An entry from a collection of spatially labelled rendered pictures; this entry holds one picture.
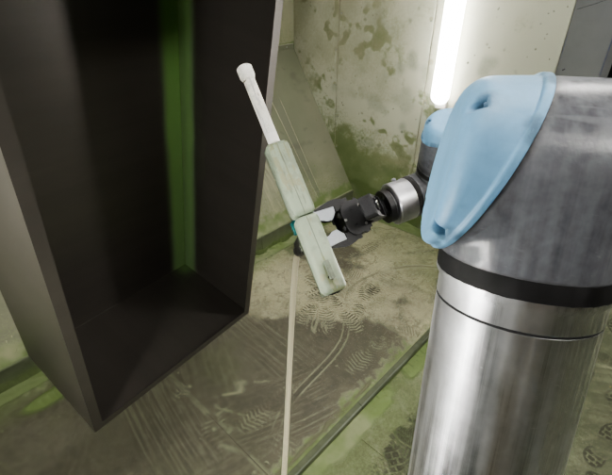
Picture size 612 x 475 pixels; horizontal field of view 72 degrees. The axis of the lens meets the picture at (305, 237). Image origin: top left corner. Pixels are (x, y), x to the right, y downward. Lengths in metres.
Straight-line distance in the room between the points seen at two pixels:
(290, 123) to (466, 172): 2.71
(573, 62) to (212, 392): 2.14
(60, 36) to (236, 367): 1.40
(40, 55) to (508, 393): 1.06
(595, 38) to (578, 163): 2.09
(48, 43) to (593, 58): 2.06
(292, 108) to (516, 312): 2.79
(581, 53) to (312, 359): 1.80
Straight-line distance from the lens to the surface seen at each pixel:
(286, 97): 3.01
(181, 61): 1.33
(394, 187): 0.89
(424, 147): 0.86
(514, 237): 0.27
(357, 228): 0.85
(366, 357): 2.01
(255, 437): 1.76
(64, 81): 1.18
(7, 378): 2.19
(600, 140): 0.28
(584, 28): 2.36
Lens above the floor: 1.52
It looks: 32 degrees down
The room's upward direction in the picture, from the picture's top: straight up
